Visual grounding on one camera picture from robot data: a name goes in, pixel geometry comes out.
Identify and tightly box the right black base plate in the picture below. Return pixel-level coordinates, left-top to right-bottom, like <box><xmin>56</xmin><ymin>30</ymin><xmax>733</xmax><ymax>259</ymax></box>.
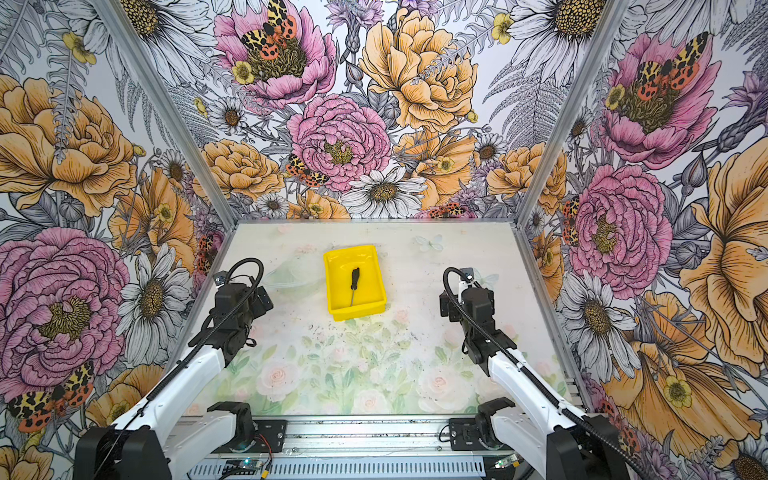
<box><xmin>447</xmin><ymin>417</ymin><xmax>500</xmax><ymax>451</ymax></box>

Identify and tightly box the aluminium corner post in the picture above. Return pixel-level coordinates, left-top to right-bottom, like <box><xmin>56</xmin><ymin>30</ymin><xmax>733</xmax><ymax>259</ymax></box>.
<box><xmin>94</xmin><ymin>1</ymin><xmax>238</xmax><ymax>233</ymax></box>
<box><xmin>514</xmin><ymin>0</ymin><xmax>630</xmax><ymax>229</ymax></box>

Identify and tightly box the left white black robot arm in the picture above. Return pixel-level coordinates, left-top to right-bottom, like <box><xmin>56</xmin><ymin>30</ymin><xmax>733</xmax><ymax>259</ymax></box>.
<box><xmin>73</xmin><ymin>271</ymin><xmax>273</xmax><ymax>479</ymax></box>

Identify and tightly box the left green circuit board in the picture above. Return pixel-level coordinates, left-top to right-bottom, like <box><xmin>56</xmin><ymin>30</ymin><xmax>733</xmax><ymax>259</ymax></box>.
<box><xmin>220</xmin><ymin>459</ymin><xmax>272</xmax><ymax>480</ymax></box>

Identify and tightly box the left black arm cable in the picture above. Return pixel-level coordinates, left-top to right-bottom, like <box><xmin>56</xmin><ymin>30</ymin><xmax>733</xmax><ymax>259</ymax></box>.
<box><xmin>89</xmin><ymin>257</ymin><xmax>266</xmax><ymax>480</ymax></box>

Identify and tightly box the white slotted cable duct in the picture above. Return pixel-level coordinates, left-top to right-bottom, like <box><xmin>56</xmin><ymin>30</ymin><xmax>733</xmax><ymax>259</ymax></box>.
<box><xmin>181</xmin><ymin>456</ymin><xmax>486</xmax><ymax>479</ymax></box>

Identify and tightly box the left aluminium corner post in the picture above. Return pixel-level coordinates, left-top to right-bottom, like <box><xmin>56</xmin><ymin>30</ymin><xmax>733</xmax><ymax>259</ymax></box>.
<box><xmin>94</xmin><ymin>1</ymin><xmax>238</xmax><ymax>233</ymax></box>

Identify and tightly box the right green circuit board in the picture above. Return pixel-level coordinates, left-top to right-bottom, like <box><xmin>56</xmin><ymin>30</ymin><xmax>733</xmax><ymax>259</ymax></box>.
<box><xmin>493</xmin><ymin>453</ymin><xmax>520</xmax><ymax>469</ymax></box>

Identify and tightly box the black yellow screwdriver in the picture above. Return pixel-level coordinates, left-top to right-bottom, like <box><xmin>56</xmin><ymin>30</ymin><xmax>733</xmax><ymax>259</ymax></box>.
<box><xmin>350</xmin><ymin>267</ymin><xmax>360</xmax><ymax>306</ymax></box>

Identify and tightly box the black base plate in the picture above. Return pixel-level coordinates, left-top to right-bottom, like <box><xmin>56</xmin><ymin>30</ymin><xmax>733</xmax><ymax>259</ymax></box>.
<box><xmin>447</xmin><ymin>417</ymin><xmax>500</xmax><ymax>451</ymax></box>
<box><xmin>224</xmin><ymin>419</ymin><xmax>288</xmax><ymax>454</ymax></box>

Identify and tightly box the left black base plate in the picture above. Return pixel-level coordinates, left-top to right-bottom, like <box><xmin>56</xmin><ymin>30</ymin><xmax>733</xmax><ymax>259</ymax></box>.
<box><xmin>224</xmin><ymin>419</ymin><xmax>288</xmax><ymax>454</ymax></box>

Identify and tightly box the green circuit board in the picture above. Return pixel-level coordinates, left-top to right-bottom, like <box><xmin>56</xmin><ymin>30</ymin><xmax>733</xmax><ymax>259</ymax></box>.
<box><xmin>493</xmin><ymin>453</ymin><xmax>520</xmax><ymax>469</ymax></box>
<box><xmin>220</xmin><ymin>459</ymin><xmax>272</xmax><ymax>480</ymax></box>

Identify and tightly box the right black corrugated cable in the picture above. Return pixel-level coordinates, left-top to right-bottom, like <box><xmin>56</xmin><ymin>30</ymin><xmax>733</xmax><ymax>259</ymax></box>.
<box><xmin>442</xmin><ymin>266</ymin><xmax>652</xmax><ymax>480</ymax></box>

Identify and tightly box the aluminium front rail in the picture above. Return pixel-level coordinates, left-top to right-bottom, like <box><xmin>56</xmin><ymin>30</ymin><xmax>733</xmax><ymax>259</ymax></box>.
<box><xmin>161</xmin><ymin>412</ymin><xmax>622</xmax><ymax>460</ymax></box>

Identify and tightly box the right aluminium corner post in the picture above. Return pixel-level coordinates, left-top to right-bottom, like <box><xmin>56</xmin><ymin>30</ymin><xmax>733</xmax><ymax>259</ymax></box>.
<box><xmin>514</xmin><ymin>0</ymin><xmax>630</xmax><ymax>229</ymax></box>

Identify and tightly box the yellow plastic bin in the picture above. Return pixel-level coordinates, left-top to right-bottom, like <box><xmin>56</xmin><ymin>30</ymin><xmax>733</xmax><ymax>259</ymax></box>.
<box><xmin>323</xmin><ymin>245</ymin><xmax>388</xmax><ymax>322</ymax></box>

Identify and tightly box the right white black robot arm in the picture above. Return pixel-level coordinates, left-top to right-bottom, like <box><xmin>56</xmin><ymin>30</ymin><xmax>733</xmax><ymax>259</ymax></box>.
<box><xmin>439</xmin><ymin>267</ymin><xmax>642</xmax><ymax>479</ymax></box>

